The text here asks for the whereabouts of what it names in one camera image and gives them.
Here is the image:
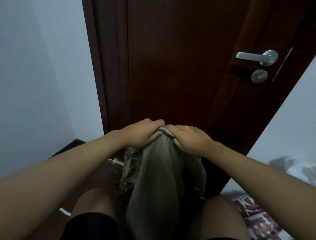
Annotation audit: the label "person's left hand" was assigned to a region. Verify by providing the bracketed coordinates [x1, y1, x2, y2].
[121, 118, 165, 148]

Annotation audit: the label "person's right hand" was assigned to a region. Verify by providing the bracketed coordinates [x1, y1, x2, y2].
[165, 124, 216, 158]

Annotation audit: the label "green woven sack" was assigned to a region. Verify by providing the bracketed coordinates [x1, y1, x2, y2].
[119, 126, 207, 240]

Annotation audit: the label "white bag with red print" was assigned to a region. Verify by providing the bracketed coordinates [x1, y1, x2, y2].
[233, 195, 288, 240]

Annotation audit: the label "white plastic bag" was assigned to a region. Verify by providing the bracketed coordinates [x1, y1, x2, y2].
[269, 156, 316, 187]

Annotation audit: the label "person's left forearm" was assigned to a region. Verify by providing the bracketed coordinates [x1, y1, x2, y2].
[0, 131, 129, 240]

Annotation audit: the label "person's right forearm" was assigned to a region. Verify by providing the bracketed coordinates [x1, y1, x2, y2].
[210, 142, 316, 240]

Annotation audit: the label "person's left leg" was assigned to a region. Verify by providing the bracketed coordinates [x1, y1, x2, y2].
[70, 188, 117, 219]

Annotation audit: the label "person's leg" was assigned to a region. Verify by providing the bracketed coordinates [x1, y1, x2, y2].
[70, 188, 117, 219]
[189, 194, 251, 240]

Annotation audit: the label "person's right leg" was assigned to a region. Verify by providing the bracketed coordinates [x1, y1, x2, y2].
[189, 194, 251, 240]

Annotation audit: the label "dark baseboard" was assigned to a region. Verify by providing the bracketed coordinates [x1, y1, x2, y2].
[48, 138, 87, 159]

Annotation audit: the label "dark brown wooden door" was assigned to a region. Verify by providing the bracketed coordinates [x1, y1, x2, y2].
[82, 0, 130, 135]

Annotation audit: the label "silver thumb-turn lock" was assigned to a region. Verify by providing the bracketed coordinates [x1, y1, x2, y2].
[250, 69, 269, 84]

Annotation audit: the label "black shorts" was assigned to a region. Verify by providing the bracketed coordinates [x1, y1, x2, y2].
[60, 212, 120, 240]

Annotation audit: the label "silver door latch plate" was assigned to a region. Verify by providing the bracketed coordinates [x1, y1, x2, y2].
[271, 47, 294, 82]

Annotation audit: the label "silver door handle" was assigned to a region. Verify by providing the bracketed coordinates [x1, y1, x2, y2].
[236, 50, 279, 67]

